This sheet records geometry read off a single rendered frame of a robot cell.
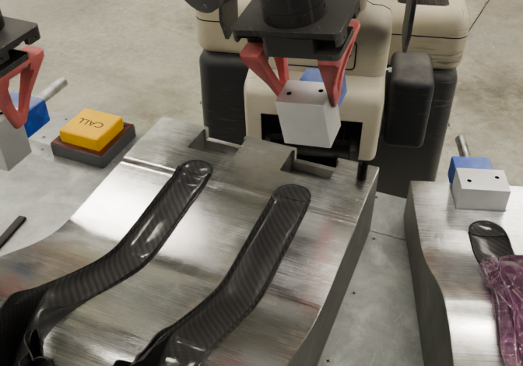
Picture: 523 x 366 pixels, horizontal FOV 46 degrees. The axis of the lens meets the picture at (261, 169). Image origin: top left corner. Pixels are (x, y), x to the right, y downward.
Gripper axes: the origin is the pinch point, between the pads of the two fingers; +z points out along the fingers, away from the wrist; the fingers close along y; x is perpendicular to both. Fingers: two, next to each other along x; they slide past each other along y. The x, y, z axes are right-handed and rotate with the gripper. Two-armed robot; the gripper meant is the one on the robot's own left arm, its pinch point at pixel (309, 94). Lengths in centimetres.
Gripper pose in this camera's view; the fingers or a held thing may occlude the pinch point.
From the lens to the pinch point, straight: 61.2
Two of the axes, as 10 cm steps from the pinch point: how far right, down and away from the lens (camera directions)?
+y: 9.1, 1.3, -4.0
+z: 1.9, 7.2, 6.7
